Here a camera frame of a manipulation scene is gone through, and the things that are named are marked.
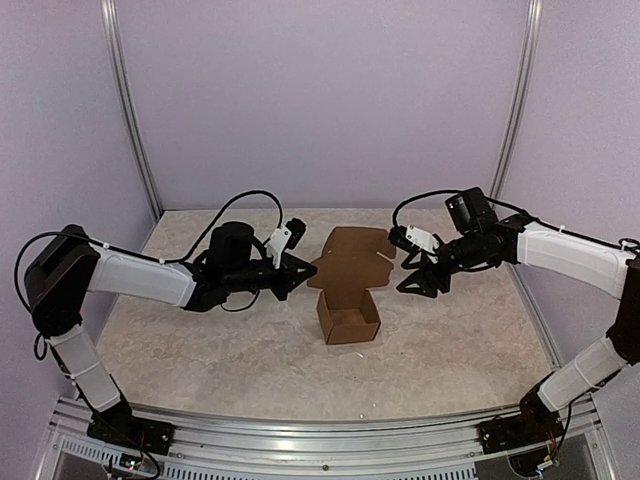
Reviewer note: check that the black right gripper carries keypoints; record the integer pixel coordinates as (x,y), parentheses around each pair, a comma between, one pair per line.
(426,275)

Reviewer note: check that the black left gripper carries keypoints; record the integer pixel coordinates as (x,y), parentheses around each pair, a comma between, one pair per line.
(290,276)

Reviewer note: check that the brown cardboard paper box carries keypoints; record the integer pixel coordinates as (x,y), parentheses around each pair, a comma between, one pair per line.
(353,262)

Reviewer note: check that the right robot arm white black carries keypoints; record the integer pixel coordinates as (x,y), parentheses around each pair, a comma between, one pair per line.
(488,241)

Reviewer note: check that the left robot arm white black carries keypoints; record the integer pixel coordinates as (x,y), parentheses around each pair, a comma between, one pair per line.
(73,265)

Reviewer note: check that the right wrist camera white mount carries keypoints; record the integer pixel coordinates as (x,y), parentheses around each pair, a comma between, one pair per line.
(414,240)

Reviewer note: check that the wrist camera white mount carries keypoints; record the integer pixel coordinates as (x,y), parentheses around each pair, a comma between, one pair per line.
(284,238)
(414,240)

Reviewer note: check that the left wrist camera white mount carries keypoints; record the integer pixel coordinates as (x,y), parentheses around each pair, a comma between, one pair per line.
(284,238)

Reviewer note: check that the front aluminium rail frame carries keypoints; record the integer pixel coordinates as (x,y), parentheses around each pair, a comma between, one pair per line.
(206,446)

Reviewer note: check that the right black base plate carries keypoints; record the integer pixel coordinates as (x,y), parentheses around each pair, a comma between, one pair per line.
(512,432)

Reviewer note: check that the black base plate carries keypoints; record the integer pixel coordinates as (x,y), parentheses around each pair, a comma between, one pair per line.
(118,425)
(512,432)

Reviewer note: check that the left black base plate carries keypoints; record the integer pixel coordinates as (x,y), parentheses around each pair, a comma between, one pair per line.
(118,425)

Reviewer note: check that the right aluminium frame post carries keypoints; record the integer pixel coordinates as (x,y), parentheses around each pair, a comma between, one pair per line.
(520,95)

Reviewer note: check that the aluminium frame post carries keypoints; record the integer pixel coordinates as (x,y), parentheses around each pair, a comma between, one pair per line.
(110,20)
(520,95)

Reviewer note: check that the left aluminium frame post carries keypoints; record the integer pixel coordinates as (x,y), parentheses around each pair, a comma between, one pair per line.
(110,20)

